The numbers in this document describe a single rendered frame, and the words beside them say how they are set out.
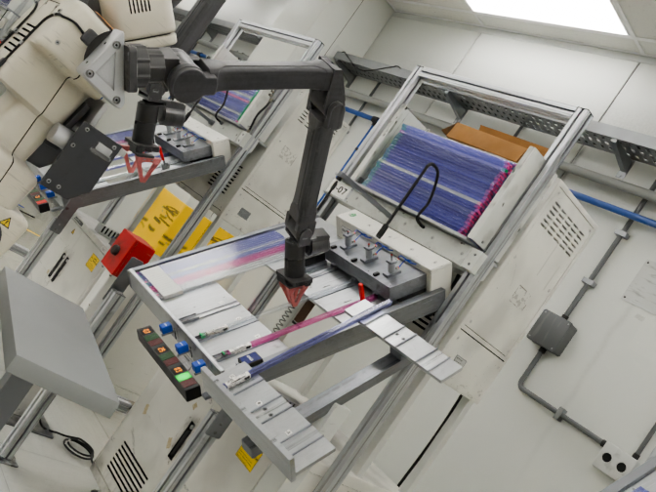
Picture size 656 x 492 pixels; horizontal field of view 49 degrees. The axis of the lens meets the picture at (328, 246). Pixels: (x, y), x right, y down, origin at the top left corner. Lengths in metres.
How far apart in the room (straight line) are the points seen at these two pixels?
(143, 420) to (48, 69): 1.32
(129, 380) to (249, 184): 1.06
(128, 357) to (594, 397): 2.09
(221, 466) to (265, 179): 1.58
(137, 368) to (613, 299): 2.23
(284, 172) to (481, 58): 1.95
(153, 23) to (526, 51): 3.39
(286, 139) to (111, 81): 1.97
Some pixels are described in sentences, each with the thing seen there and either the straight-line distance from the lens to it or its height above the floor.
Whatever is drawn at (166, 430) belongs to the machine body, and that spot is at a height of 0.37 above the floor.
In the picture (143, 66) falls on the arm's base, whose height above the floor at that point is 1.20.
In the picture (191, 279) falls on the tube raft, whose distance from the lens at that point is 2.26.
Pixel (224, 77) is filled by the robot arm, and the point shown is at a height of 1.29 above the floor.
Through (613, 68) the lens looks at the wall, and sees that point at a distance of 4.38.
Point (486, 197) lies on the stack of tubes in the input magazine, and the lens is 2.17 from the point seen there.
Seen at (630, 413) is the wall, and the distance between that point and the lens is 3.41.
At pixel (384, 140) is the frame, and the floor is 1.57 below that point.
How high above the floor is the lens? 1.07
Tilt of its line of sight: 2 degrees up
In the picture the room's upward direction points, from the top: 35 degrees clockwise
